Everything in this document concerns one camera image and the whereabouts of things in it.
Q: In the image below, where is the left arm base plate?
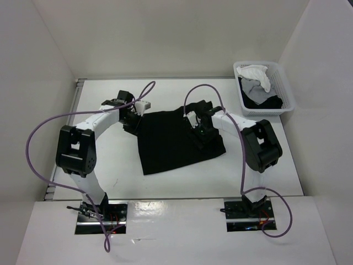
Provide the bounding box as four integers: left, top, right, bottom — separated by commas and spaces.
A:
67, 200, 128, 235

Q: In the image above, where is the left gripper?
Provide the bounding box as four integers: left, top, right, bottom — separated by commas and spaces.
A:
119, 110, 145, 138

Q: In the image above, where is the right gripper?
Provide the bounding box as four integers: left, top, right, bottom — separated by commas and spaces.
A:
185, 120, 219, 150

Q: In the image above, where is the white plastic laundry basket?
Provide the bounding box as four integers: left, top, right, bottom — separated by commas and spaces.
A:
233, 61, 296, 116

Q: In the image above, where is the black tank top in basket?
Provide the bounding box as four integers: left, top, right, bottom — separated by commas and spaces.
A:
238, 77, 283, 109

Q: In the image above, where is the grey tank top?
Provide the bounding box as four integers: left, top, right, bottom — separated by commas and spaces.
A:
240, 77, 276, 105

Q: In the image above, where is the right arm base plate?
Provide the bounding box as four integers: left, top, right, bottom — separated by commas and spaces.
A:
220, 199, 277, 232

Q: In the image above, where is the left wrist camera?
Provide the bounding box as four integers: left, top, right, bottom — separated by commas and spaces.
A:
134, 100, 151, 116

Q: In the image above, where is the black tank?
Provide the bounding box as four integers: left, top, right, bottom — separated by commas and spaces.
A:
238, 77, 283, 109
137, 106, 226, 176

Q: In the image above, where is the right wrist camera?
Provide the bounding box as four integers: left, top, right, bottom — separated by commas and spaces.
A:
184, 111, 199, 129

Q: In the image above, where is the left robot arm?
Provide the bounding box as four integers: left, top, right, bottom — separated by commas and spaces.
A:
56, 91, 151, 221

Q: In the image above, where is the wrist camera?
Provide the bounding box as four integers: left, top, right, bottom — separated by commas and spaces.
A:
134, 100, 151, 116
184, 111, 199, 129

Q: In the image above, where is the white tank top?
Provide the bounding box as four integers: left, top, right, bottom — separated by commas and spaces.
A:
236, 65, 271, 93

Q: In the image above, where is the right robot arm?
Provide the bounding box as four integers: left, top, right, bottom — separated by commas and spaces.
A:
184, 100, 283, 217

